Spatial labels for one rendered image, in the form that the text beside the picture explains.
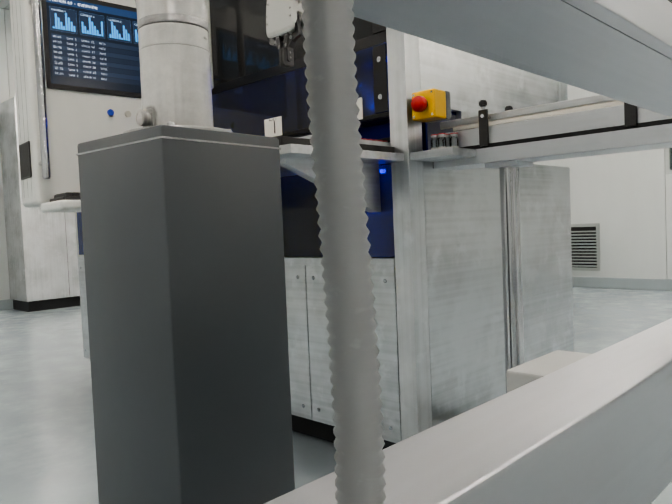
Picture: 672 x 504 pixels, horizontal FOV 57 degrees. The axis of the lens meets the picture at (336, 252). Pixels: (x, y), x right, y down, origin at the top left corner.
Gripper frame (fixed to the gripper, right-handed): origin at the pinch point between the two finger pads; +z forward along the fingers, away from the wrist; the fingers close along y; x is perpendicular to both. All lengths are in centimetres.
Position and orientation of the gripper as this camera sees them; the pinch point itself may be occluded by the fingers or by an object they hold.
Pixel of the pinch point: (286, 57)
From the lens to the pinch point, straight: 155.0
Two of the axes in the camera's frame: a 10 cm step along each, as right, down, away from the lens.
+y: -7.2, 0.0, 7.0
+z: 0.4, 10.0, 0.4
